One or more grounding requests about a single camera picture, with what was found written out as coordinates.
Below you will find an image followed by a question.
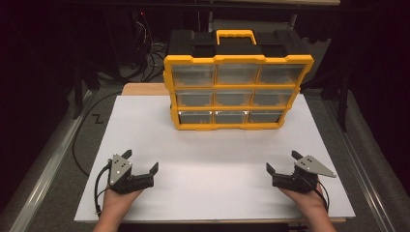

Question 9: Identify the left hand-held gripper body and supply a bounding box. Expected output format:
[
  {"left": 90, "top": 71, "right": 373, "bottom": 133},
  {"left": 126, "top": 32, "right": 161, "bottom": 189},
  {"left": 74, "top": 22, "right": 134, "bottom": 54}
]
[{"left": 107, "top": 154, "right": 156, "bottom": 195}]

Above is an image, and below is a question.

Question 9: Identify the yellow black drawer organizer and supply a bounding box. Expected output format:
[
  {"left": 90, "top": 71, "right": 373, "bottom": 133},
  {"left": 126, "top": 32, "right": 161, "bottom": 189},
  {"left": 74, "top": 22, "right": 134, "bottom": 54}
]
[{"left": 162, "top": 29, "right": 315, "bottom": 131}]

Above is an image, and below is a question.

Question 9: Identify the bundle of background cables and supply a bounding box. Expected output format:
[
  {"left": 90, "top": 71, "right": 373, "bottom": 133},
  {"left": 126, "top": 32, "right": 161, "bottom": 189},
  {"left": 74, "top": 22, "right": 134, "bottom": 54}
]
[{"left": 128, "top": 11, "right": 169, "bottom": 83}]

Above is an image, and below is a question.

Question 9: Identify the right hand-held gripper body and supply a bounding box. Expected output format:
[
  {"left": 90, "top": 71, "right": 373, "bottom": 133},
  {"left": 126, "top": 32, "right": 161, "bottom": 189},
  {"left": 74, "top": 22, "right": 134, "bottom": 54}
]
[{"left": 272, "top": 155, "right": 337, "bottom": 194}]

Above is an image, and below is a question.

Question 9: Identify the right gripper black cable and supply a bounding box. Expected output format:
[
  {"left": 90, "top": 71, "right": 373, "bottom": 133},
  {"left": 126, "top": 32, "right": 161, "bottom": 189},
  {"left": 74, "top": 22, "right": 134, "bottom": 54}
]
[{"left": 313, "top": 180, "right": 331, "bottom": 214}]

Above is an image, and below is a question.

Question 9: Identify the black metal stand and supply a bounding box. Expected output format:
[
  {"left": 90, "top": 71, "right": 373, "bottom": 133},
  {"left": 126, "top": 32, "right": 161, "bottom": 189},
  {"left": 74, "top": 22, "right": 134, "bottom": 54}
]
[{"left": 71, "top": 59, "right": 102, "bottom": 121}]

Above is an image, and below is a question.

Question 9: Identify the long black floor cable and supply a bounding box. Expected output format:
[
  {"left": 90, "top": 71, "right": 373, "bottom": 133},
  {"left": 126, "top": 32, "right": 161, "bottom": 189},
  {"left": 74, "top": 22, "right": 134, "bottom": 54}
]
[{"left": 71, "top": 90, "right": 124, "bottom": 178}]

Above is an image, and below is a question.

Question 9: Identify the set of clear plastic drawers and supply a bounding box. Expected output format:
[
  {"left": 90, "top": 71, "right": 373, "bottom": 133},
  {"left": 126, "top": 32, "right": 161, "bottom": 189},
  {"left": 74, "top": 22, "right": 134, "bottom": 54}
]
[{"left": 170, "top": 63, "right": 307, "bottom": 126}]

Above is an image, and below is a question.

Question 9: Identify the aluminium rail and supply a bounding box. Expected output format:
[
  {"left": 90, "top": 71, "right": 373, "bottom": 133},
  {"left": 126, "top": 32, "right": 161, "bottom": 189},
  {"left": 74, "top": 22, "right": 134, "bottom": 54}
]
[
  {"left": 322, "top": 99, "right": 398, "bottom": 232},
  {"left": 0, "top": 89, "right": 95, "bottom": 232}
]

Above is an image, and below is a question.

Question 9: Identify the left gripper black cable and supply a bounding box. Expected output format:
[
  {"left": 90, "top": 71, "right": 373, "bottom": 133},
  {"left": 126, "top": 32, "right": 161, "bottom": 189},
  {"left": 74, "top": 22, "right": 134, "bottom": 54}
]
[{"left": 93, "top": 161, "right": 113, "bottom": 217}]

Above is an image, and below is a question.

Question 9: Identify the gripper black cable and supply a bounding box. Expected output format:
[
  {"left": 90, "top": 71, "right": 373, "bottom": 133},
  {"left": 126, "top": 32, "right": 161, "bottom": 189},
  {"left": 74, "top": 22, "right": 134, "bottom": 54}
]
[
  {"left": 313, "top": 180, "right": 331, "bottom": 214},
  {"left": 93, "top": 161, "right": 113, "bottom": 217}
]

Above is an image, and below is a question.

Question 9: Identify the person's right hand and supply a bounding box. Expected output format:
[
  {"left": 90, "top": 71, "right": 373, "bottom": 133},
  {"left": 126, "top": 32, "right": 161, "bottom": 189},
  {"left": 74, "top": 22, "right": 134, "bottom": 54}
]
[{"left": 278, "top": 183, "right": 330, "bottom": 218}]

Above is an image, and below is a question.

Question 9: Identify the person's left hand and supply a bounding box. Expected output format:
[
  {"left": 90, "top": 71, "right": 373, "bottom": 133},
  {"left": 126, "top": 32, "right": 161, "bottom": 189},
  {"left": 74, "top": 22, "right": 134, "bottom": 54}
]
[{"left": 102, "top": 188, "right": 145, "bottom": 222}]

